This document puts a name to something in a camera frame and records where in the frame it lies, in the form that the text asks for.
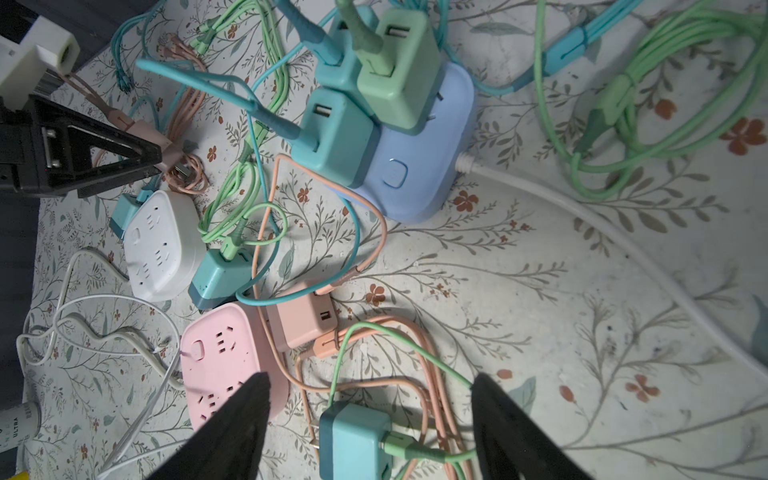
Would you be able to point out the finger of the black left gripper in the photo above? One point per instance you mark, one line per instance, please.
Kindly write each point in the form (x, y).
(48, 150)

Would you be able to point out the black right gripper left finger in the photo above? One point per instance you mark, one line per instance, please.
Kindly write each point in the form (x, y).
(230, 444)

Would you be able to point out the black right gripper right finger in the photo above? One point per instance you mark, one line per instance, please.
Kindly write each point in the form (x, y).
(509, 444)

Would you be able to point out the pink power strip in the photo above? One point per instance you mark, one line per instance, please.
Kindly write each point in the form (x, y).
(220, 351)

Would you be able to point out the teal USB charger cube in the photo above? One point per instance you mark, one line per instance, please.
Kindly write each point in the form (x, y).
(349, 443)

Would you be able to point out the pink USB charger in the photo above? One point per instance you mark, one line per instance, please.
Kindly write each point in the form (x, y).
(172, 154)
(302, 320)

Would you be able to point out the white power strip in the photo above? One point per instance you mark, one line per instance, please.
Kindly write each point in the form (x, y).
(163, 247)

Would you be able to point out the dark teal two-tone charger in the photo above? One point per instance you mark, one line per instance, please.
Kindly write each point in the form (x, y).
(127, 207)

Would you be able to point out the blue power strip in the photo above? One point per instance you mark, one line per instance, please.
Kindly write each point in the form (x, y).
(410, 177)

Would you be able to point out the teal USB charger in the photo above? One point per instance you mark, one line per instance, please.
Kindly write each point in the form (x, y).
(338, 139)

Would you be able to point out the green USB charger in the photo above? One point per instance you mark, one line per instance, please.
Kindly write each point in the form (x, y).
(403, 99)

